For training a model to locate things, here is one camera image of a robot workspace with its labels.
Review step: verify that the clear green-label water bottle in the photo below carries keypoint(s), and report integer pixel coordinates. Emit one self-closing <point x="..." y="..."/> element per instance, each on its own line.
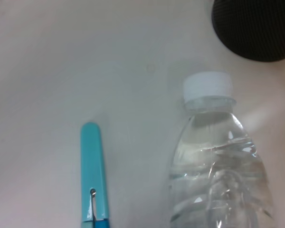
<point x="218" y="161"/>

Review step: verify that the blue safety scissors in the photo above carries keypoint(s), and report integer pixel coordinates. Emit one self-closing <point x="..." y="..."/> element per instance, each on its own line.
<point x="92" y="171"/>

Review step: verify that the black mesh pen holder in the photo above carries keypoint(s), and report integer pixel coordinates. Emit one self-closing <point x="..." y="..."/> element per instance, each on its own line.
<point x="254" y="28"/>

